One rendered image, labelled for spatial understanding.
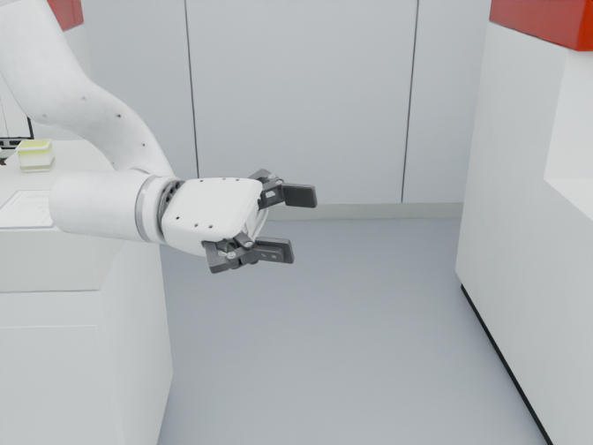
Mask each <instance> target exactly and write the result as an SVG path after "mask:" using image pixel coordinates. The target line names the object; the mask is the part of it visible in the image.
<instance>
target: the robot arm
mask: <svg viewBox="0 0 593 445"><path fill-rule="evenodd" d="M0 73H1V75H2V77H3V78H4V81H5V83H6V85H7V86H8V88H9V89H10V91H11V93H12V95H13V97H14V99H15V100H16V102H17V104H18V105H19V106H20V108H21V109H22V110H23V112H24V113H25V114H26V115H27V116H28V117H29V118H30V119H31V120H33V121H35V122H36V123H38V124H44V125H47V126H52V127H56V128H60V129H63V130H66V131H69V132H73V133H75V134H77V135H79V136H80V137H82V138H84V139H85V140H87V141H89V142H90V143H91V144H93V145H94V146H95V147H96V148H97V149H99V150H100V151H101V152H102V153H103V154H104V156H105V157H106V158H107V159H108V160H109V162H110V164H111V165H112V166H113V168H114V169H115V171H102V170H79V169H70V170H66V171H64V172H63V173H61V174H60V175H59V176H58V177H57V178H56V180H55V181H54V183H53V185H52V187H51V189H50V193H49V213H50V216H51V219H52V221H53V223H54V224H55V225H56V226H57V228H58V229H60V230H61V231H63V232H66V233H71V234H80V235H87V236H95V237H102V238H116V239H124V240H131V241H139V242H147V243H156V244H163V245H170V246H172V247H174V248H176V249H178V250H181V251H184V252H186V253H191V254H195V255H198V256H202V257H206V259H207V265H208V266H209V269H210V272H211V273H212V274H217V273H220V272H223V271H227V270H229V269H230V268H231V269H238V268H240V267H242V266H244V265H246V264H248V263H249V264H251V265H254V264H256V263H258V261H259V260H264V261H272V262H280V263H287V264H293V262H294V260H295V257H294V253H293V249H292V245H291V242H290V240H288V239H282V238H266V237H258V234H259V232H260V230H261V228H262V226H263V224H264V222H265V220H266V217H267V215H268V208H269V207H271V206H273V205H276V204H279V203H282V202H284V201H285V205H286V206H289V207H308V208H315V207H316V206H317V205H318V201H317V196H316V191H315V186H314V185H305V184H292V183H284V180H283V179H282V178H279V177H278V176H277V175H276V174H273V173H271V172H270V171H268V170H265V169H260V170H258V171H256V172H255V173H253V174H252V175H250V176H249V177H247V178H234V177H212V178H199V179H190V180H187V181H186V182H185V181H183V180H180V178H179V177H175V175H174V173H173V171H172V169H171V167H170V165H169V162H168V160H167V158H166V156H165V155H164V153H163V152H162V150H161V147H160V145H159V144H158V142H157V140H156V139H155V137H154V135H153V134H152V132H151V131H150V130H149V128H148V127H147V125H146V124H145V123H144V121H143V120H142V119H141V118H140V117H139V115H138V114H137V113H136V112H135V111H133V110H132V109H131V108H130V107H129V106H128V105H126V104H125V103H124V102H122V101H121V100H119V99H118V98H117V97H115V96H114V95H113V94H111V93H109V92H108V91H106V90H104V89H103V88H101V87H99V86H98V85H96V84H95V83H93V81H92V80H90V79H89V78H88V77H87V76H86V74H85V73H84V71H83V70H82V68H81V66H80V65H79V62H78V60H77V58H76V57H75V55H74V53H73V51H72V49H71V46H70V45H69V43H68V41H67V40H66V38H65V36H64V33H63V31H62V29H61V27H60V26H59V24H58V22H57V20H56V17H55V15H54V14H53V12H52V10H51V9H50V7H49V4H48V2H47V0H0ZM271 191H273V192H274V194H275V195H274V196H271V197H268V198H267V197H266V193H267V192H271ZM259 196H260V197H259Z"/></svg>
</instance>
